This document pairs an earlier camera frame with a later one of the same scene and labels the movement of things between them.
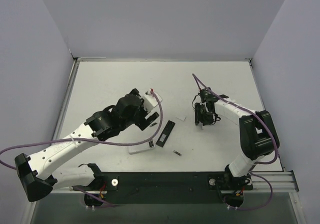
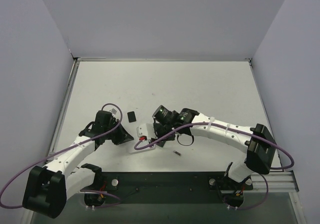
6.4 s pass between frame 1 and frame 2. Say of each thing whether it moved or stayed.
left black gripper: moved
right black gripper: moved
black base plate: stayed
